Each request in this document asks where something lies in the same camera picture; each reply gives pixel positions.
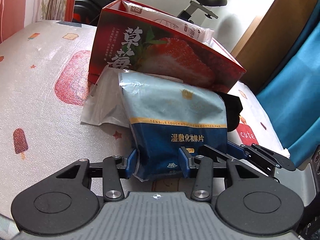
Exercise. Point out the black fabric pouch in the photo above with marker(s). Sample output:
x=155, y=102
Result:
x=233, y=107

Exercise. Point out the white translucent plastic bag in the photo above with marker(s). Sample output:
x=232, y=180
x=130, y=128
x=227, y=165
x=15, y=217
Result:
x=103, y=104

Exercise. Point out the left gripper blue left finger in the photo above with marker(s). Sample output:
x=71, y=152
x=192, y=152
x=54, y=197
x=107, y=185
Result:
x=114, y=169

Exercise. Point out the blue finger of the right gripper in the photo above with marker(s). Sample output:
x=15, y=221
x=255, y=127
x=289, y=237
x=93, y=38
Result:
x=261, y=157

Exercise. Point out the teal curtain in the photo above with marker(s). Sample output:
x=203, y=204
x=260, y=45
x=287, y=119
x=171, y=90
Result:
x=291, y=98

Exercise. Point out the white face mask package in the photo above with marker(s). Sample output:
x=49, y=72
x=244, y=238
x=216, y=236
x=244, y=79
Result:
x=200, y=34

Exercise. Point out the black exercise bike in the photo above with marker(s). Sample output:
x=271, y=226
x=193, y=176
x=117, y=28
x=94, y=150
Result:
x=88, y=11

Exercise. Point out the printed red wall tapestry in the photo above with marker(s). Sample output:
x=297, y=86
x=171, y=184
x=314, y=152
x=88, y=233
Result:
x=17, y=14

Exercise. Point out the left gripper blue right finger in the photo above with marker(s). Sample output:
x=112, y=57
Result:
x=200, y=168

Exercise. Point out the patterned white table cover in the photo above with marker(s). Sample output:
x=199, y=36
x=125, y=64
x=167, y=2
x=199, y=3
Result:
x=44, y=69

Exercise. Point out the brown wooden door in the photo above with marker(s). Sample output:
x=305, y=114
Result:
x=269, y=38

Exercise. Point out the blue cotton pad package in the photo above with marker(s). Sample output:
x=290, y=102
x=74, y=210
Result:
x=165, y=115

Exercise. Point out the red strawberry cardboard box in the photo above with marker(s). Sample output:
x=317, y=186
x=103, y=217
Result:
x=127, y=41

